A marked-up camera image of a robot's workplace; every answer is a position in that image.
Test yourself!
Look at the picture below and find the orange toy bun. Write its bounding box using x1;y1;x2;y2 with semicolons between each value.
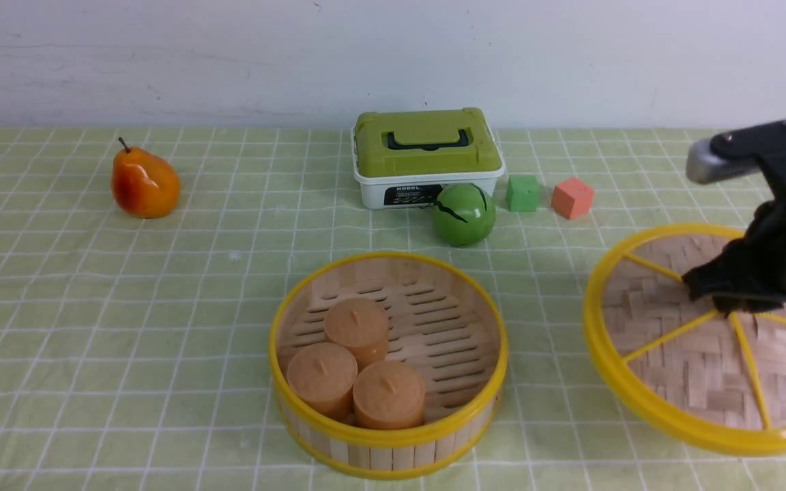
286;342;359;421
324;297;390;371
353;361;426;431

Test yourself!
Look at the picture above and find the orange-red toy pear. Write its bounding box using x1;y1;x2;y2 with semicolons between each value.
110;136;181;220

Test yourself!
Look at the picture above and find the yellow-rimmed bamboo steamer lid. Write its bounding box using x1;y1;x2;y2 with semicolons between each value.
583;223;786;457

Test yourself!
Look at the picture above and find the yellow-rimmed bamboo steamer basket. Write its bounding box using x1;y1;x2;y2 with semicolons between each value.
269;251;508;481

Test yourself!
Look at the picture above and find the green-lidded white plastic box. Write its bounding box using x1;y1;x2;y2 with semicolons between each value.
350;108;506;209

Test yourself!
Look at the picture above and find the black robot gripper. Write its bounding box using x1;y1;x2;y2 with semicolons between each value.
681;120;786;316

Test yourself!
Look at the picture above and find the orange toy bun rear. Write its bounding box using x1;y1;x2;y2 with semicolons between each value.
324;297;390;371

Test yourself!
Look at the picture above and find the orange foam cube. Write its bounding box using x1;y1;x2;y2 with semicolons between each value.
550;177;595;220

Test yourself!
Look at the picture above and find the green foam cube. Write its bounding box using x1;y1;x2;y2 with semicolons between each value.
506;175;540;213

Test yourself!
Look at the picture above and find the orange toy bun right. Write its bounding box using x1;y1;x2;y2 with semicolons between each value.
353;361;426;431

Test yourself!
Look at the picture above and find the orange toy bun left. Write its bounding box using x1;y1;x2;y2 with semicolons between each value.
286;342;359;421

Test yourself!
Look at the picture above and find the green toy apple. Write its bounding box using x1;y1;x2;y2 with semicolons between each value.
430;183;497;248

